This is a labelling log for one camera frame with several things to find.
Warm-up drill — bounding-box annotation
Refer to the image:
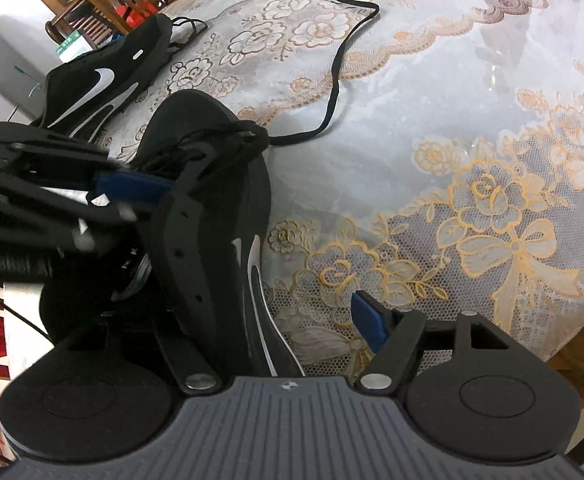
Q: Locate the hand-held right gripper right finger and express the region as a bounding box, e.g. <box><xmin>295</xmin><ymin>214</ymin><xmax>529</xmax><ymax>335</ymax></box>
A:
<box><xmin>351</xmin><ymin>291</ymin><xmax>524</xmax><ymax>393</ymax></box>

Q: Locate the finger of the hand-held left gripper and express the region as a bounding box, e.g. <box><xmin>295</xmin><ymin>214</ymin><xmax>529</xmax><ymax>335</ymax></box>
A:
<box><xmin>0</xmin><ymin>169</ymin><xmax>138</xmax><ymax>253</ymax></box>
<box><xmin>0</xmin><ymin>121</ymin><xmax>173</xmax><ymax>206</ymax></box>

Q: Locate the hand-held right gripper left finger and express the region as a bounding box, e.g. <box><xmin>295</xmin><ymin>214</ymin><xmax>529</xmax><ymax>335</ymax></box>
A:
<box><xmin>56</xmin><ymin>310</ymin><xmax>223</xmax><ymax>394</ymax></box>

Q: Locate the black sneaker with silver swoosh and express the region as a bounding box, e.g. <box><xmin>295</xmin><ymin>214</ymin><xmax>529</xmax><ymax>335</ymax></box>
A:
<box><xmin>28</xmin><ymin>13</ymin><xmax>173</xmax><ymax>137</ymax></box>
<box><xmin>38</xmin><ymin>91</ymin><xmax>307</xmax><ymax>380</ymax></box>

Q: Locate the black shoelace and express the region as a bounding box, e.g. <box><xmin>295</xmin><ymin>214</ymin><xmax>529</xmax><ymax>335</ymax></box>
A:
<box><xmin>232</xmin><ymin>0</ymin><xmax>381</xmax><ymax>152</ymax></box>
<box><xmin>168</xmin><ymin>16</ymin><xmax>209</xmax><ymax>52</ymax></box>

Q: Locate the grey refrigerator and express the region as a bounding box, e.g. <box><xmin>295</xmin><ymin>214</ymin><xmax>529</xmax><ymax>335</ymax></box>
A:
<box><xmin>0</xmin><ymin>17</ymin><xmax>55</xmax><ymax>128</ymax></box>

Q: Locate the white and green box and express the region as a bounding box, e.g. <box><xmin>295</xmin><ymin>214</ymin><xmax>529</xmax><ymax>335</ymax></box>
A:
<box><xmin>54</xmin><ymin>30</ymin><xmax>92</xmax><ymax>59</ymax></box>

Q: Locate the black cable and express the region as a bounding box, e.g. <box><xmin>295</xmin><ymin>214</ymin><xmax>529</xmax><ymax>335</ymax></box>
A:
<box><xmin>2</xmin><ymin>300</ymin><xmax>56</xmax><ymax>345</ymax></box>

